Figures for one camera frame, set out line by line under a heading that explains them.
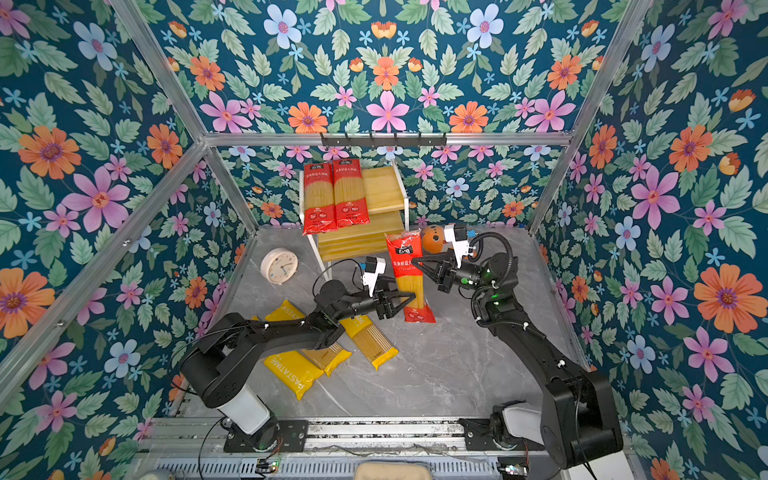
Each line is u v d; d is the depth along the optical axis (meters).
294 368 0.83
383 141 0.93
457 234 0.60
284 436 0.73
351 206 0.77
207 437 0.73
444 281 0.62
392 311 0.69
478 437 0.73
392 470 0.69
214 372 0.45
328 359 0.84
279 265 0.99
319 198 0.78
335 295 0.64
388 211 0.82
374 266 0.68
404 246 0.64
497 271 0.56
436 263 0.65
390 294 0.69
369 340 0.89
